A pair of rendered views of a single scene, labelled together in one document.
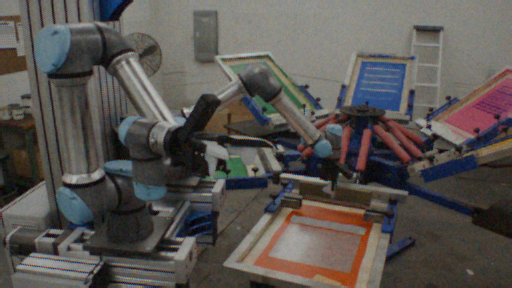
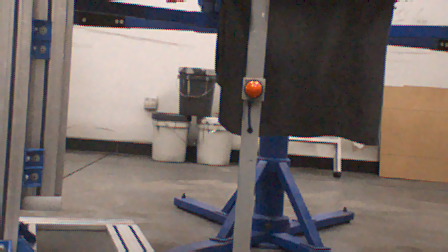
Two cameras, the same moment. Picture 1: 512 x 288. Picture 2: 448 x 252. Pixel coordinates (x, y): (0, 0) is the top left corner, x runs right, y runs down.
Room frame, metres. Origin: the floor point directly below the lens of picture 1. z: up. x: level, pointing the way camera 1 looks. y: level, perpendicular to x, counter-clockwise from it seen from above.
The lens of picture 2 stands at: (-0.62, 0.78, 0.66)
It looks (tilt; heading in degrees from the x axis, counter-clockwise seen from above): 3 degrees down; 339
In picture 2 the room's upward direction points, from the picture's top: 4 degrees clockwise
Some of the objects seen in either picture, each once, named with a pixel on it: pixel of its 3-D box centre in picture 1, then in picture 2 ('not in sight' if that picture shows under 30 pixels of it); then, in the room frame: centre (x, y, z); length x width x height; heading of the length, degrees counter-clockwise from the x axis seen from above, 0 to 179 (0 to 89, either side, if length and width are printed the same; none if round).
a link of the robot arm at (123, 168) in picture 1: (122, 183); not in sight; (1.16, 0.41, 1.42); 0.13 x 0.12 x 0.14; 147
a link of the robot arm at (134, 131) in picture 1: (144, 135); not in sight; (0.91, 0.25, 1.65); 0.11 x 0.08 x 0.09; 57
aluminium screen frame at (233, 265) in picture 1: (320, 235); not in sight; (1.63, -0.29, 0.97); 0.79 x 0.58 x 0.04; 158
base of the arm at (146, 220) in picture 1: (128, 216); not in sight; (1.16, 0.40, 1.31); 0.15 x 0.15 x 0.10
